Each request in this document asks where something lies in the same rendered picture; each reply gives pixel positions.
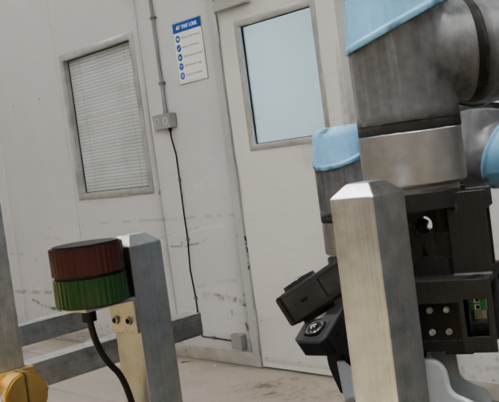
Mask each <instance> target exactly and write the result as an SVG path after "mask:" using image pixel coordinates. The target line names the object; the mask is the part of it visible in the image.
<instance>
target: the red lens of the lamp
mask: <svg viewBox="0 0 499 402"><path fill-rule="evenodd" d="M48 256H49V266H50V271H51V277H52V278H78V277H84V276H90V275H95V274H103V273H107V272H111V271H114V270H119V269H122V268H124V267H125V266H126V264H125V258H124V248H123V242H122V239H120V238H118V241H116V242H110V243H108V244H104V245H99V246H91V247H85V248H79V249H72V250H51V249H49V250H48Z"/></svg>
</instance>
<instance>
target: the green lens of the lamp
mask: <svg viewBox="0 0 499 402"><path fill-rule="evenodd" d="M52 283H53V293H54V299H55V305H56V309H61V310H71V309H87V308H92V307H97V306H102V305H109V304H112V303H116V302H121V301H123V300H125V299H128V298H129V297H130V293H129V286H128V276H127V270H126V269H124V271H122V272H120V273H118V274H113V275H109V276H105V277H101V278H93V279H87V280H81V281H74V282H55V281H54V280H52Z"/></svg>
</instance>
